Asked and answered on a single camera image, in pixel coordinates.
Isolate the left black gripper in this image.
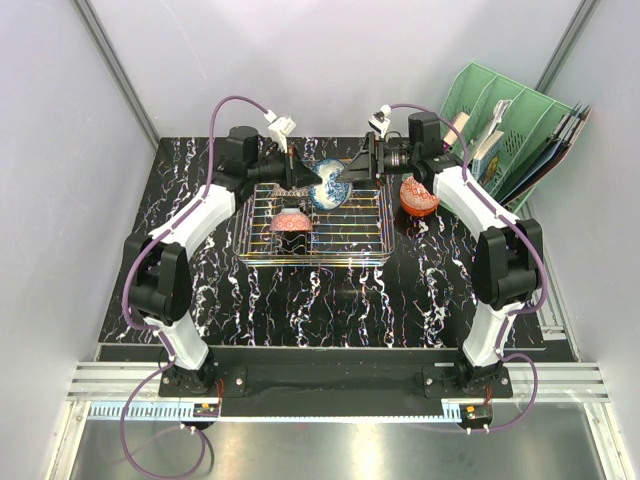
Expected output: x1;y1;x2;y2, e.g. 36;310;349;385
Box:
248;142;322;191

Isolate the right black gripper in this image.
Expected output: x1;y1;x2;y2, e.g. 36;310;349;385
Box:
335;132;418;192

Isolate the red patterned ceramic bowl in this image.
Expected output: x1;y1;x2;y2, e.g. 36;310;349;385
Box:
272;186;309;197

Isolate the blue orange ceramic bowl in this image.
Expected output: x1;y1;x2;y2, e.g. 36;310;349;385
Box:
309;159;353;211

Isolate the pink floral pattern bowl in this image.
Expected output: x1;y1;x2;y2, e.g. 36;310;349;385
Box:
270;208;312;232

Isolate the blue zigzag pattern bowl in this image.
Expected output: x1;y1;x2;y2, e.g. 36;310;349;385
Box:
399;176;440;217

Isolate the metal wire dish rack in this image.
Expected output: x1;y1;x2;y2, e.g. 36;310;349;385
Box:
233;183;395;267

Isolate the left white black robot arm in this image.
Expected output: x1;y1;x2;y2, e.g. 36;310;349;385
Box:
121;118;321;396

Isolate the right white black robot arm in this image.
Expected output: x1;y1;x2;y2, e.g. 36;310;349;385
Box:
337;105;548;397

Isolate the purple spine book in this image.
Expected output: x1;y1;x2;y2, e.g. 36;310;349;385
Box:
443;111;470;153

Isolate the blue yellow cover book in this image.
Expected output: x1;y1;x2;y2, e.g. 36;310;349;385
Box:
471;130;504;186

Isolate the green plastic file organizer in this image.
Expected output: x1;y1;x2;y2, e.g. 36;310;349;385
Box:
441;63;574;213

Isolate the black marble pattern mat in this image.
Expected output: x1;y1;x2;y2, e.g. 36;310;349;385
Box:
99;135;549;350

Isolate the white crumpled paper item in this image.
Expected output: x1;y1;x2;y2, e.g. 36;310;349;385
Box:
483;99;512;138

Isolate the dark folders stack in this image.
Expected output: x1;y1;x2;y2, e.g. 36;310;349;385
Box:
491;103;591;212

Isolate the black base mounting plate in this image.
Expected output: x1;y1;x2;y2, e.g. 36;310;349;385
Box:
159;347;513;421

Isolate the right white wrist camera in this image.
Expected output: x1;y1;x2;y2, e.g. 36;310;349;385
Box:
368;104;392;138

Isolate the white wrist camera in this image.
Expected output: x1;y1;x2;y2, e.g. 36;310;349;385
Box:
264;110;296;152
368;104;392;138

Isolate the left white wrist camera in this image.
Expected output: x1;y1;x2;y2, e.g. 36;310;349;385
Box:
264;110;296;152

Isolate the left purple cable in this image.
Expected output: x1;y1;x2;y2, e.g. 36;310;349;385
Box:
118;95;274;475

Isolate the purple cable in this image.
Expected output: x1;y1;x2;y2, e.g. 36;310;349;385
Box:
118;95;274;475
384;103;549;431

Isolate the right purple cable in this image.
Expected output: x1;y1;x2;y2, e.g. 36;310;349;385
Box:
384;103;549;431

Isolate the aluminium rail frame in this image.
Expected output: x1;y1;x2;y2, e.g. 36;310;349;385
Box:
67;362;609;403

